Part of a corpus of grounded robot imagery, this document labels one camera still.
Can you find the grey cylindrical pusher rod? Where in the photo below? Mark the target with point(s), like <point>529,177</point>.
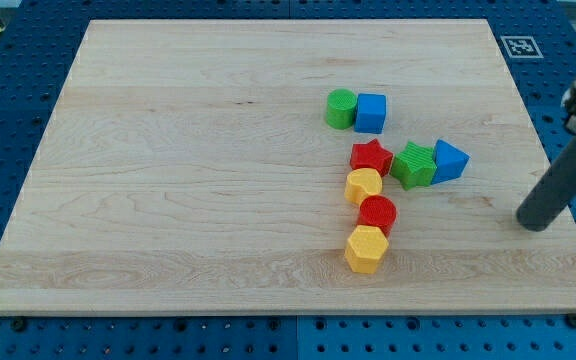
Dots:
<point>552,193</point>

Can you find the green star block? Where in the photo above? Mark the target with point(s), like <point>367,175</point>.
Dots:
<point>414,166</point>

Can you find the red star block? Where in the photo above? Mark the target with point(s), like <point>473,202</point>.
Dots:
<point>371,155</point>

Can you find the wooden board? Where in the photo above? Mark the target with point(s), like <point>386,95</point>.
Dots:
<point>187,169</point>

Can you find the white fiducial marker tag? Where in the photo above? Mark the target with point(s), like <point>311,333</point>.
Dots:
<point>521,47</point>

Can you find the blue triangle block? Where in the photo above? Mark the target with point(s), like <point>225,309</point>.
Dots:
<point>450,162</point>

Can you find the red cylinder block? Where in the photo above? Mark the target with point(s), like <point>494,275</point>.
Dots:
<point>378,211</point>

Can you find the blue cube block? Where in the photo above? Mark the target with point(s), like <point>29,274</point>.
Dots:
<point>370,113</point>

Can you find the yellow heart block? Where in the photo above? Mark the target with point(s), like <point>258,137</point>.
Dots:
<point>362,183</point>

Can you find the yellow hexagon block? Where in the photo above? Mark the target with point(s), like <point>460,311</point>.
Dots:
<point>365,249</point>

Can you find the green cylinder block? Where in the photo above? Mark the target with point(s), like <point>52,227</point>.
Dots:
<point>341,108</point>

